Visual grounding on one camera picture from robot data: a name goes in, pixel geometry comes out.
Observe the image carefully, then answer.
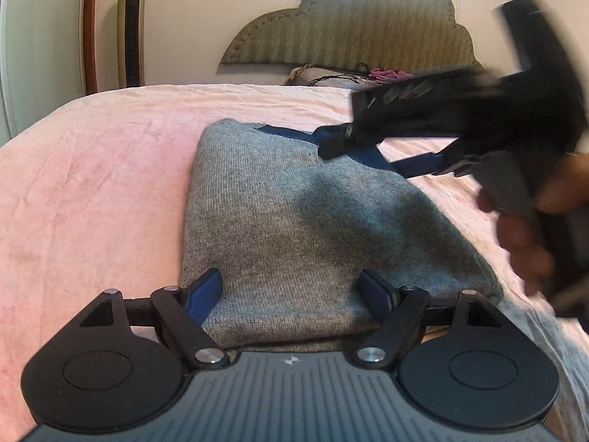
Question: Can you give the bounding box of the olive green padded headboard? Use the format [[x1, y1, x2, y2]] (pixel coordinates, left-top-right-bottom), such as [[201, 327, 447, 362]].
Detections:
[[221, 0, 478, 73]]

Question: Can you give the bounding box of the gold tower air conditioner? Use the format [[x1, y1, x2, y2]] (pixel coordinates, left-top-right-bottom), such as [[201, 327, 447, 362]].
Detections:
[[117, 0, 146, 89]]

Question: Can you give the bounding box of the pile of crumpled clothes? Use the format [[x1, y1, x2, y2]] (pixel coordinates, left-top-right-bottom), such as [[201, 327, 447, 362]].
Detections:
[[367, 68, 414, 83]]

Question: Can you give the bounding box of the frosted glass wardrobe door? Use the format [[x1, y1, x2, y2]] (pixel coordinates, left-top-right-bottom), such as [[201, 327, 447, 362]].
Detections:
[[1, 0, 86, 144]]

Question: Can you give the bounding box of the grey knit garment navy trim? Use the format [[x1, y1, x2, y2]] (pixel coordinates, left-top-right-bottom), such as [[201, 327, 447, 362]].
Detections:
[[182, 120, 503, 348]]

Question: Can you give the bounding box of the striped patterned pillow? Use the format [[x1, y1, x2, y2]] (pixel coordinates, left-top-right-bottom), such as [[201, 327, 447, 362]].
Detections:
[[285, 65, 382, 91]]

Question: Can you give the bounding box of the pink bed sheet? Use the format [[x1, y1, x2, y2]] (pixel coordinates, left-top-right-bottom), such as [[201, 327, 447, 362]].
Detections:
[[0, 83, 589, 442]]

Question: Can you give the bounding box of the right hand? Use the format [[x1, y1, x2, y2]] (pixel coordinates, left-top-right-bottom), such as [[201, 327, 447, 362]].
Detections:
[[473, 152, 588, 308]]

